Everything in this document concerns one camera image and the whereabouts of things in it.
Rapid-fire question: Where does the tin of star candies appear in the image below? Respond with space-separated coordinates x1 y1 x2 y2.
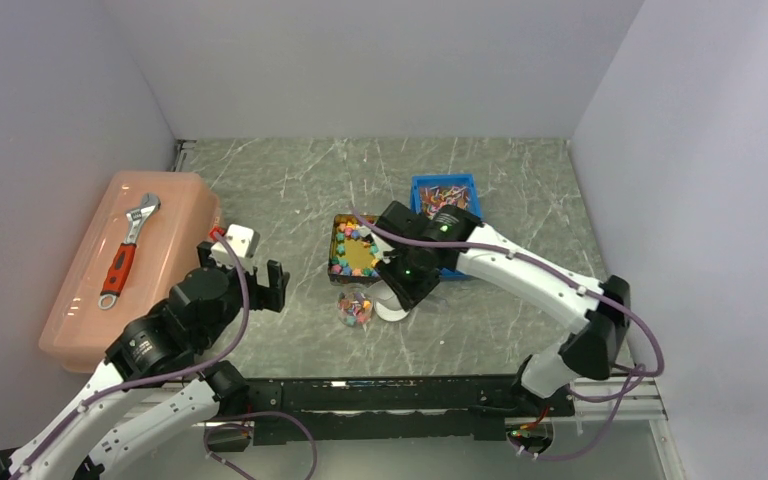
327 214 383 285

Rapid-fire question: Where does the small clear glass jar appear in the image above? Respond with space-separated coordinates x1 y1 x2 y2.
337 290 373 327

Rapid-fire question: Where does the blue bin of lollipops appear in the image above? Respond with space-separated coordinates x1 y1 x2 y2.
410 173 482 242

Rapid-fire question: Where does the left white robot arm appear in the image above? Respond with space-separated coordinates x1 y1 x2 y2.
0 241 290 479

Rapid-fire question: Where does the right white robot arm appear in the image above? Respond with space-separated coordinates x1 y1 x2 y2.
367 201 630 415

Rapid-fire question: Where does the round white jar lid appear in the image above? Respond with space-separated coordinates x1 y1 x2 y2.
374 295 411 322

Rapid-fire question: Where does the orange translucent storage box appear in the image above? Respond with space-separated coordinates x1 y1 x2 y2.
39 171 221 373

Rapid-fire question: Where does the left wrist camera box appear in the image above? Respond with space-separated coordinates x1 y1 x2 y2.
210 224 260 265

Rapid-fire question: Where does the red handled adjustable wrench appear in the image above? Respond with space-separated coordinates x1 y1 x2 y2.
98 192 161 310

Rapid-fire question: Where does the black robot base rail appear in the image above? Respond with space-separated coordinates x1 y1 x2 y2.
213 374 575 446

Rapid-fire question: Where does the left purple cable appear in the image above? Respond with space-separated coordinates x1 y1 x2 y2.
9 230 319 480

